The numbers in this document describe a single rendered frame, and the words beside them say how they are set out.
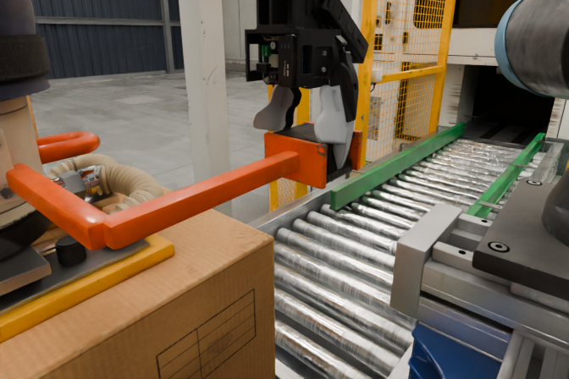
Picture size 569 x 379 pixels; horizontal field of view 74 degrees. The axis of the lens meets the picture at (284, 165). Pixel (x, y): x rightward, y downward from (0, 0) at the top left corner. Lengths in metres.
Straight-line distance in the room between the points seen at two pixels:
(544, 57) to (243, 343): 0.49
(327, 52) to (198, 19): 1.46
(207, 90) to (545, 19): 1.54
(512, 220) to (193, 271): 0.35
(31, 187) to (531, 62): 0.50
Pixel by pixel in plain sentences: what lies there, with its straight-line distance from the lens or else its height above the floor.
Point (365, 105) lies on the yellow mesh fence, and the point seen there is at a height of 0.88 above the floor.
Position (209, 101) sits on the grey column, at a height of 0.91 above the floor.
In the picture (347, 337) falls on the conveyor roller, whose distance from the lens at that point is 0.97.
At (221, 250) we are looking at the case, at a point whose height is 0.95.
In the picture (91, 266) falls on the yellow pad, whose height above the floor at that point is 0.97.
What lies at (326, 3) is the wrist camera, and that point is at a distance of 0.41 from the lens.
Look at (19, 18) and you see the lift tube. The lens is 0.46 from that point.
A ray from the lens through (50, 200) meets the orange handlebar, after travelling 0.36.
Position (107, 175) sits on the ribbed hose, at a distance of 0.56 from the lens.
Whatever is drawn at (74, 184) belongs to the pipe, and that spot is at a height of 1.03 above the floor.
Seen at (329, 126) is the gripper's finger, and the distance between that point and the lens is 0.39.
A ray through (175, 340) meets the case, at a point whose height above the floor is 0.89.
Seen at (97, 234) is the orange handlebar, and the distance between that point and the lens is 0.30.
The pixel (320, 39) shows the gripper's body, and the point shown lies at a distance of 0.38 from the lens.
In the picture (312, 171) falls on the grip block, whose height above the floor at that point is 1.07.
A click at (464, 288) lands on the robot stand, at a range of 0.44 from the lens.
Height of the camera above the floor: 1.21
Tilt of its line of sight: 19 degrees down
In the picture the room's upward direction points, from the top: straight up
